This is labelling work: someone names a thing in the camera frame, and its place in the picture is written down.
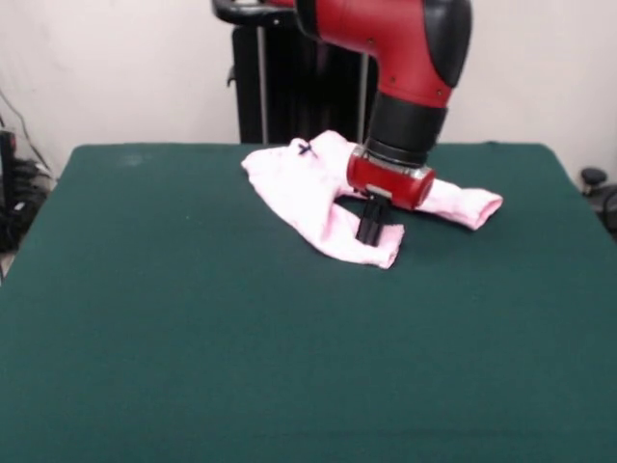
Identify dark green table cloth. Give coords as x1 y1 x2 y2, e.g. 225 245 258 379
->
0 141 617 463

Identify pink child's pants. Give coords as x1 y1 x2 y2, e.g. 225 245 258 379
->
240 129 504 271

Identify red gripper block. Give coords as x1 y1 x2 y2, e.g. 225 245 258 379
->
344 147 438 247

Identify black electronics box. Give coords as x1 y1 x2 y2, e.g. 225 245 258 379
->
0 128 18 216

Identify grey wall cable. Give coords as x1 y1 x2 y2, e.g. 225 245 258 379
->
0 89 53 170

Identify black bag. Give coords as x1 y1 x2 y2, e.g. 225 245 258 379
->
0 198 39 253

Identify black office chair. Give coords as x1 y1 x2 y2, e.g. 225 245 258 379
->
579 166 617 242

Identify black robot pedestal with handle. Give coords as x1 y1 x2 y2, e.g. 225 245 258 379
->
210 0 385 145

